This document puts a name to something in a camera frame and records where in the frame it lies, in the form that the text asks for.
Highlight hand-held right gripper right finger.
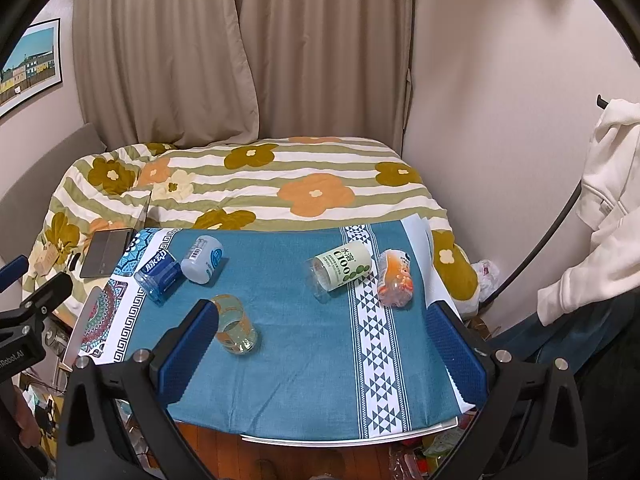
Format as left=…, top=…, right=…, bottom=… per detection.
left=425, top=301, right=586, bottom=480

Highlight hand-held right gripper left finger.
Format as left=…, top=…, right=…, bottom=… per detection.
left=59, top=299, right=221, bottom=480

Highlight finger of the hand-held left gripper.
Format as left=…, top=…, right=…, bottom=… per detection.
left=0, top=255, right=30, bottom=292
left=19, top=272, right=74, bottom=318

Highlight clear glass cup orange print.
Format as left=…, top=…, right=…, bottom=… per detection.
left=209, top=294, right=259, bottom=356

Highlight grey laptop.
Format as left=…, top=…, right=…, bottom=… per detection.
left=79, top=190, right=153, bottom=280

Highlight white plastic bag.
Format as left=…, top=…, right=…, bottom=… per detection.
left=457, top=259, right=502, bottom=317

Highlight blue label plastic bottle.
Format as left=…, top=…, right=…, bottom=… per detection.
left=133, top=249, right=183, bottom=307

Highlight white label plastic bottle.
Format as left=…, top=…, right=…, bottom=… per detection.
left=180, top=234, right=224, bottom=285

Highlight orange label plastic bottle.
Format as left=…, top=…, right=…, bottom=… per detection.
left=375, top=248, right=415, bottom=309

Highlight pile of colourful wrappers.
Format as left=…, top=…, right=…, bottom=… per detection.
left=389, top=427, right=478, bottom=480

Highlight blue jeans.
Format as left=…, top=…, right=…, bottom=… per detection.
left=489, top=305, right=632, bottom=378

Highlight blue patterned tablecloth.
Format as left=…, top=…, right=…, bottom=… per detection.
left=75, top=220, right=482, bottom=444

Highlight green label plastic bottle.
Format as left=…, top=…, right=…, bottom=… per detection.
left=306, top=241, right=376, bottom=303

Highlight black curved pole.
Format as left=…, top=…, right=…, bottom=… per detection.
left=479, top=179, right=587, bottom=307

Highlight floral striped blanket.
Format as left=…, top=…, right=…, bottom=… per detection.
left=25, top=136, right=481, bottom=313

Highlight white hoodie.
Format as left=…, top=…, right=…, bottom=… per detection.
left=537, top=99, right=640, bottom=327

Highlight beige curtain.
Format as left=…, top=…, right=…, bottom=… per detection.
left=72, top=0, right=262, bottom=150
left=231, top=0, right=417, bottom=157

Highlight wall poster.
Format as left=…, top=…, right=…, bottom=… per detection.
left=0, top=17, right=63, bottom=120

